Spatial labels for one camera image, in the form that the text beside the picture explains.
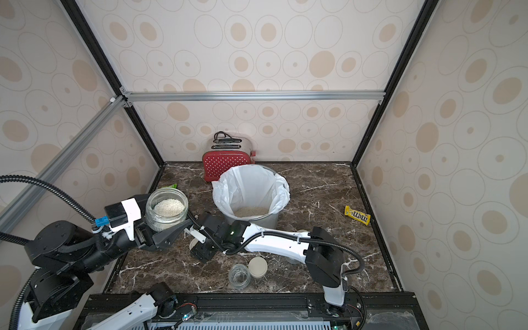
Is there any beige jar lid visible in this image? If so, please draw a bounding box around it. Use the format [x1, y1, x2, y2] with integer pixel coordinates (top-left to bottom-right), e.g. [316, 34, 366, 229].
[189, 239, 199, 250]
[247, 257, 268, 279]

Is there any beige lidded jar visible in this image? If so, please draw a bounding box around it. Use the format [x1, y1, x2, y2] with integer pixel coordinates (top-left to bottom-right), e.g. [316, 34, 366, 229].
[228, 264, 252, 290]
[145, 187, 188, 232]

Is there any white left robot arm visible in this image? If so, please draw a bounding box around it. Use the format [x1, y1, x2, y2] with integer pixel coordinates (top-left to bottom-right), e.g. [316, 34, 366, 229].
[1, 218, 191, 329]

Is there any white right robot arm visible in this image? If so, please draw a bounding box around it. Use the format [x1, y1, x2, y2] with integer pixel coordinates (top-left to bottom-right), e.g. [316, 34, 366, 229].
[186, 213, 345, 307]

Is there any white plastic bin liner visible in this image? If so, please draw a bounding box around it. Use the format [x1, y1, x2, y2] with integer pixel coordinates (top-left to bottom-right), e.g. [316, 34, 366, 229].
[212, 164, 290, 215]

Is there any red polka dot toaster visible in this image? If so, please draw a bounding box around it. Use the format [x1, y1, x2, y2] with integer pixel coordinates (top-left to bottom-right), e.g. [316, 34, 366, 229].
[202, 137, 256, 182]

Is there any yellow candy packet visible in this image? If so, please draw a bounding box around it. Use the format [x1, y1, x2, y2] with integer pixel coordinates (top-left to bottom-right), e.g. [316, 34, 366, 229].
[344, 206, 371, 226]

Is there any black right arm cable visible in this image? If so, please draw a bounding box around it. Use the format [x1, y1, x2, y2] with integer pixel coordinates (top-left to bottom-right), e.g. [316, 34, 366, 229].
[187, 214, 367, 277]

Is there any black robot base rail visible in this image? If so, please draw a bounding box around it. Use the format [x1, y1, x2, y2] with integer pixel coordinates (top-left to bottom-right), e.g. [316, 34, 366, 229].
[74, 283, 428, 329]

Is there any black toaster power cord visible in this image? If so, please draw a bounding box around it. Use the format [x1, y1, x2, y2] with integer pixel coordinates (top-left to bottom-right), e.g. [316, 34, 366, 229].
[213, 131, 242, 144]

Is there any aluminium left side rail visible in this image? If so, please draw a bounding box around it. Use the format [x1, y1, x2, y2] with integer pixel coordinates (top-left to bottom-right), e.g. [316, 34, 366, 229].
[1, 96, 125, 233]

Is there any aluminium horizontal back rail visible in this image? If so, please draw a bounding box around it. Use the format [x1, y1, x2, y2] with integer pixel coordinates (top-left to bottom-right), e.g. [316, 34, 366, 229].
[125, 90, 386, 102]

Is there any black vertical frame post left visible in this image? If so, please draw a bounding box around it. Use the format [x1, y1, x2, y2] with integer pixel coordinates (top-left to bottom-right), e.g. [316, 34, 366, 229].
[60, 0, 165, 167]

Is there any black vertical frame post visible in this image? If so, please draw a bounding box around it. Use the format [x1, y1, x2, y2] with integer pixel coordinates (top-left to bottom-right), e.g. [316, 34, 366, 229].
[60, 0, 165, 167]
[351, 0, 439, 170]

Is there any black vertical frame post right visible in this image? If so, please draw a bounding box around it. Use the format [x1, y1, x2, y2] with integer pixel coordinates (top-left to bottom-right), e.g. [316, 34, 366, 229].
[351, 0, 439, 170]

